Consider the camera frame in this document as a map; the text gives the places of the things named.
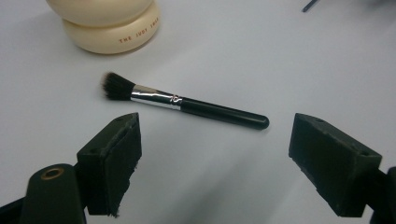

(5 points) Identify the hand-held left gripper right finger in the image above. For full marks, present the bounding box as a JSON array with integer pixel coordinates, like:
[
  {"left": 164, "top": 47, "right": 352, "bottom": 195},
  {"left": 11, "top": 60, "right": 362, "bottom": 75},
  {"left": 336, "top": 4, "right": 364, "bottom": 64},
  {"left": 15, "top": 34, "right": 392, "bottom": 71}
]
[{"left": 288, "top": 112, "right": 383, "bottom": 218}]

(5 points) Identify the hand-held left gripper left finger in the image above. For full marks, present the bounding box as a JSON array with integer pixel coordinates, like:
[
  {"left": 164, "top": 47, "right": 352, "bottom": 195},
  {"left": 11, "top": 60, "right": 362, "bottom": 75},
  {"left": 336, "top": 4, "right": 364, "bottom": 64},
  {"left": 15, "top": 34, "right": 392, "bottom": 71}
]
[{"left": 76, "top": 112, "right": 143, "bottom": 218}]

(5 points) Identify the black makeup brush silver ferrule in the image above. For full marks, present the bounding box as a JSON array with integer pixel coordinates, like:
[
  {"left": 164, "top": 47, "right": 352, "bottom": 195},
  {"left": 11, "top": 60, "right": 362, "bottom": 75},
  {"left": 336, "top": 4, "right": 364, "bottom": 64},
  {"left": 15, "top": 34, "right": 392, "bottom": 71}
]
[{"left": 100, "top": 72, "right": 271, "bottom": 131}]

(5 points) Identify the cream ringed brush holder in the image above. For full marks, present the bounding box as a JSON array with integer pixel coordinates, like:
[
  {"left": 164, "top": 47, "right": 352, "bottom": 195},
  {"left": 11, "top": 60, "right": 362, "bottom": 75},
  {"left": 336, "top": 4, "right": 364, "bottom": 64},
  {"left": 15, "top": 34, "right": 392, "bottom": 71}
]
[{"left": 46, "top": 0, "right": 163, "bottom": 55}]

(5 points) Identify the thin black makeup brush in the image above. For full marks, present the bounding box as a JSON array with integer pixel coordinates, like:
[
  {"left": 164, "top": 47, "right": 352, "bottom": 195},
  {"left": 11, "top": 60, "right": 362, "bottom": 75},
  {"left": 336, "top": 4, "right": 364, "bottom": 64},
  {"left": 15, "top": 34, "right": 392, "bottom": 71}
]
[{"left": 302, "top": 0, "right": 321, "bottom": 13}]

